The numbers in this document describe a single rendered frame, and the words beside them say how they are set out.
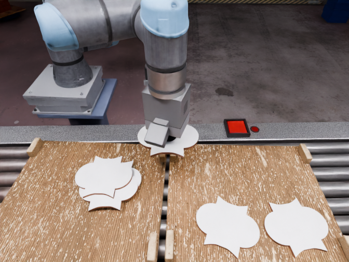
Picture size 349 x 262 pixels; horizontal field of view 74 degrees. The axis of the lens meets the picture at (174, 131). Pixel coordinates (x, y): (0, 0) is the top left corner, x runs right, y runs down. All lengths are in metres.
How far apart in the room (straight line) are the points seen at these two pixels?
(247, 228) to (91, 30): 0.52
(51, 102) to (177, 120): 0.64
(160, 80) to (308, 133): 0.62
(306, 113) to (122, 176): 2.19
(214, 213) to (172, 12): 0.45
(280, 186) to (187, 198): 0.26
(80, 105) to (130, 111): 1.38
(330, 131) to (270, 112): 1.54
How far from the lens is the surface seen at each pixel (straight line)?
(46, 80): 1.09
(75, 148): 0.78
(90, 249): 0.61
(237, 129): 0.82
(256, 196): 0.67
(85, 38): 0.45
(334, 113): 2.74
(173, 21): 0.38
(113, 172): 0.65
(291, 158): 0.78
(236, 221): 0.61
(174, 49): 0.40
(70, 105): 0.99
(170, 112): 0.47
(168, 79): 0.42
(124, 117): 2.27
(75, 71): 0.99
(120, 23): 0.46
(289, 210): 0.67
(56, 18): 0.45
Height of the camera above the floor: 1.49
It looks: 45 degrees down
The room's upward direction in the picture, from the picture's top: straight up
